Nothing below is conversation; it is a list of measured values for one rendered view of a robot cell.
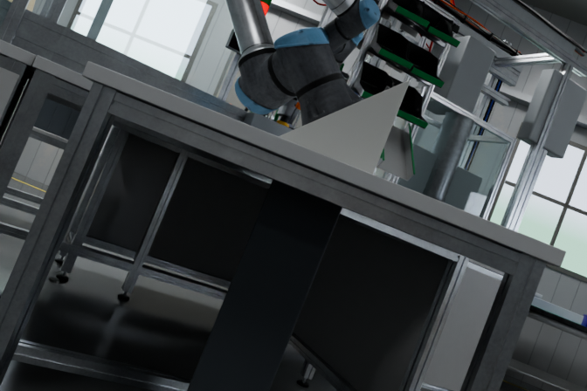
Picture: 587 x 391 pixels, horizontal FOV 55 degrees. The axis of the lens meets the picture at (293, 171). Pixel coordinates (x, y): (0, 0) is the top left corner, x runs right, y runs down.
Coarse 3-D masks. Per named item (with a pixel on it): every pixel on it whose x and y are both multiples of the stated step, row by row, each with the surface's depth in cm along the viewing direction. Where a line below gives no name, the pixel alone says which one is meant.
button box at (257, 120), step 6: (246, 114) 163; (252, 114) 159; (258, 114) 158; (246, 120) 161; (252, 120) 158; (258, 120) 158; (264, 120) 159; (270, 120) 160; (252, 126) 158; (258, 126) 158; (264, 126) 159; (270, 126) 160; (276, 126) 161; (282, 126) 162; (270, 132) 160; (276, 132) 161; (282, 132) 162
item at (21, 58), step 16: (0, 48) 132; (16, 48) 133; (0, 64) 134; (16, 64) 135; (32, 64) 137; (0, 80) 132; (16, 80) 134; (0, 96) 133; (16, 96) 257; (0, 112) 133; (0, 128) 256
